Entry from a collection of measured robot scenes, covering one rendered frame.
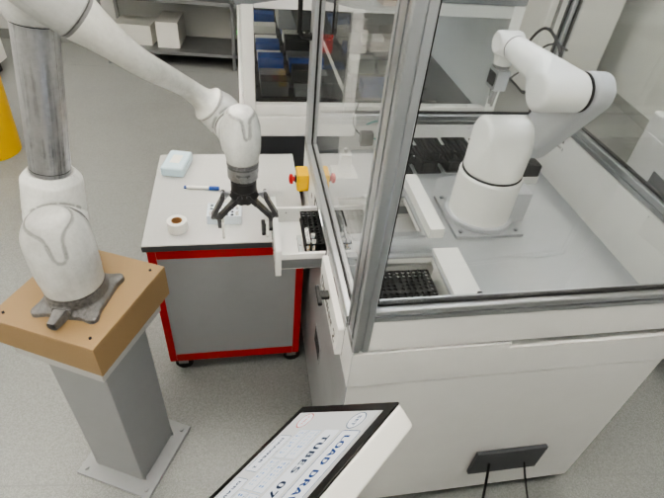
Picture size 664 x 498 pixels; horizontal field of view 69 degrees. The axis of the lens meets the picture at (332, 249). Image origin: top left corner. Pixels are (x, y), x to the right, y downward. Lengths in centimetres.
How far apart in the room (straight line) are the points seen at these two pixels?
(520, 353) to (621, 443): 123
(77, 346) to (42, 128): 54
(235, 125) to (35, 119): 47
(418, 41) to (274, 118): 156
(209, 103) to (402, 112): 74
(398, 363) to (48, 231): 90
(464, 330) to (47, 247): 101
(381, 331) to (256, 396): 117
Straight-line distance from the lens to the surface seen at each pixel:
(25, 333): 150
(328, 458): 82
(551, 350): 145
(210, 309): 202
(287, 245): 163
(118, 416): 173
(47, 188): 146
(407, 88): 80
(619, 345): 157
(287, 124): 230
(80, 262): 135
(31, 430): 238
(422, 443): 169
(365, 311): 109
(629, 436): 262
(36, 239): 133
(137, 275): 152
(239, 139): 132
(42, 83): 136
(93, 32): 117
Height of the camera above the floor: 189
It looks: 40 degrees down
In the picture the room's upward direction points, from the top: 6 degrees clockwise
